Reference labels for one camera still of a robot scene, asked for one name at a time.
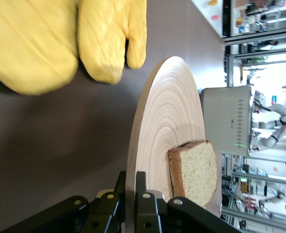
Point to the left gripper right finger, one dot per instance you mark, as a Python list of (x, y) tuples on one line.
[(157, 216)]

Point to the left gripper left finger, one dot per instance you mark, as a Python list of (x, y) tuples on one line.
[(84, 213)]

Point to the brown bread slice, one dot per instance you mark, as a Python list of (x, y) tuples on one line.
[(198, 170)]

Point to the round wooden plate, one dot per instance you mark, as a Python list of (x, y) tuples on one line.
[(162, 116)]

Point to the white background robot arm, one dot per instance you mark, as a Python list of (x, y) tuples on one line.
[(282, 119)]

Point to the beige chrome two-slot toaster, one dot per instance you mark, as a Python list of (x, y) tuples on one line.
[(225, 116)]

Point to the yellow quilted oven mitt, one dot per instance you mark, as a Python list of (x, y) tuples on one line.
[(104, 36), (31, 43)]

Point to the small orange toy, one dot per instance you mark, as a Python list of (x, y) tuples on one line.
[(215, 17)]

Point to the small yellow toy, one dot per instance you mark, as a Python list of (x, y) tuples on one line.
[(213, 2)]

